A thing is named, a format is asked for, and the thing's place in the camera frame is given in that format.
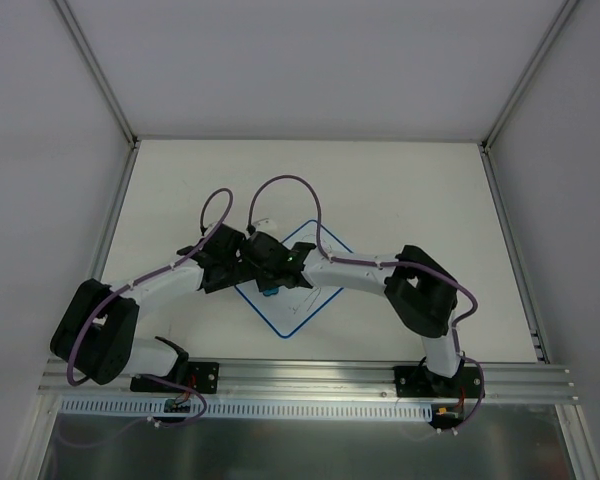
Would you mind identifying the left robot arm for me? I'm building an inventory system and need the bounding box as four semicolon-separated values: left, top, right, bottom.
50;224;247;391

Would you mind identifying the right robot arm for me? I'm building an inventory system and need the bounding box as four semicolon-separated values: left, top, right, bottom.
240;231;463;397

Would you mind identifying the blue foam whiteboard eraser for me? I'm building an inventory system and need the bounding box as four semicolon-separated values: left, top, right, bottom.
262;287;279;297

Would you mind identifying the white slotted cable duct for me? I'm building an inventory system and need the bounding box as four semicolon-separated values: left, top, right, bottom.
59;396;433;423

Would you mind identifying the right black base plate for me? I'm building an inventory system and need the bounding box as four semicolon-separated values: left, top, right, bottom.
393;365;484;399

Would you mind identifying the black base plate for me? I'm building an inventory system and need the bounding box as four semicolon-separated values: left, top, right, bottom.
393;365;484;399
130;361;220;394

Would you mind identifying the right aluminium frame post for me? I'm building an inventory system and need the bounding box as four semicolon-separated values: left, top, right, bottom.
479;1;582;364

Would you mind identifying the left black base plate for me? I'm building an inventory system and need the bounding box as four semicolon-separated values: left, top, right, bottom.
130;361;220;394

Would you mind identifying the aluminium frame post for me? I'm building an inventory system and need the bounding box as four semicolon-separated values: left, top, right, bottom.
479;1;582;364
51;1;137;278

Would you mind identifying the left aluminium frame post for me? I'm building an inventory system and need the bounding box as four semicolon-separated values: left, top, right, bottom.
51;1;137;278

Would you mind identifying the blue-framed small whiteboard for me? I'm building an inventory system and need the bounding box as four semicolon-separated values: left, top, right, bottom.
234;219;353;339

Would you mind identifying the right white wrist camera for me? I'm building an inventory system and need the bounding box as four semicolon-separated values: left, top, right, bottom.
252;218;277;235

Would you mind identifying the aluminium mounting rail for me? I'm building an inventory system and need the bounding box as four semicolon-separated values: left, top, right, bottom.
37;358;581;405

